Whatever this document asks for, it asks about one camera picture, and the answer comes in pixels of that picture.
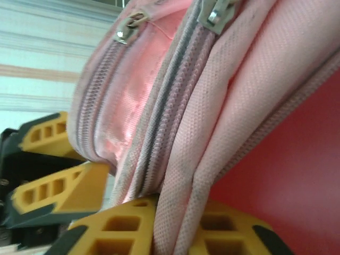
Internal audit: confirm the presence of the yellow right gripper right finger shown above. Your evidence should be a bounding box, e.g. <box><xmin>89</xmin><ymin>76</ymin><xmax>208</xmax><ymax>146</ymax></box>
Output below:
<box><xmin>188</xmin><ymin>200</ymin><xmax>294</xmax><ymax>255</ymax></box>

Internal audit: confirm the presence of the striped translucent side panel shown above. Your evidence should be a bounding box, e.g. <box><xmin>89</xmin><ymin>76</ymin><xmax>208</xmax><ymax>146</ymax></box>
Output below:
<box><xmin>0</xmin><ymin>0</ymin><xmax>128</xmax><ymax>210</ymax></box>

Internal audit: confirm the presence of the pink school backpack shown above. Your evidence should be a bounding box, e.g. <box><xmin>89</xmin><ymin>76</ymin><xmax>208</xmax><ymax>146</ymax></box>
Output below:
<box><xmin>67</xmin><ymin>0</ymin><xmax>340</xmax><ymax>255</ymax></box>

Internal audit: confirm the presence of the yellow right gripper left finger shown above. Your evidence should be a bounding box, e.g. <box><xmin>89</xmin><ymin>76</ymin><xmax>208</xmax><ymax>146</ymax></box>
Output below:
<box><xmin>49</xmin><ymin>197</ymin><xmax>158</xmax><ymax>255</ymax></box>

